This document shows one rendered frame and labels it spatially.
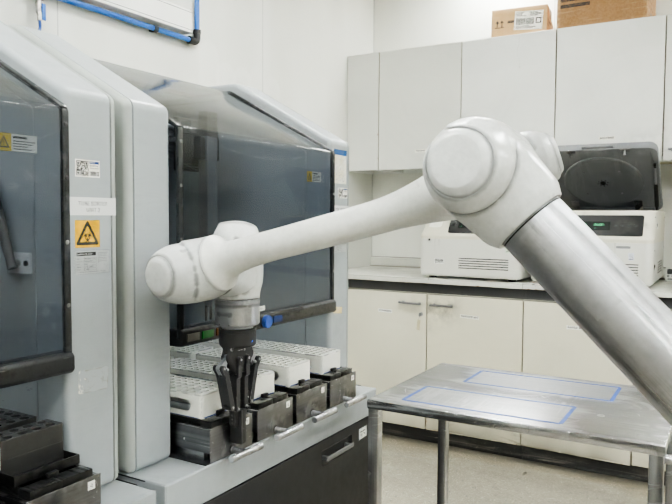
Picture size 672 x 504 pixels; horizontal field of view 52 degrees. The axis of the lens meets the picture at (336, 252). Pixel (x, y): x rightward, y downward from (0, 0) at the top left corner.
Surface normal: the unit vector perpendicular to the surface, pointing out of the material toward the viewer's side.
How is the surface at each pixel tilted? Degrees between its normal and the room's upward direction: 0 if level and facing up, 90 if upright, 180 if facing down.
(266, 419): 90
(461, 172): 85
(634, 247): 90
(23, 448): 90
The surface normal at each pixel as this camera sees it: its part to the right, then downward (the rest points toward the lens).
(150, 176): 0.86, 0.04
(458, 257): -0.54, 0.04
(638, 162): -0.31, 0.81
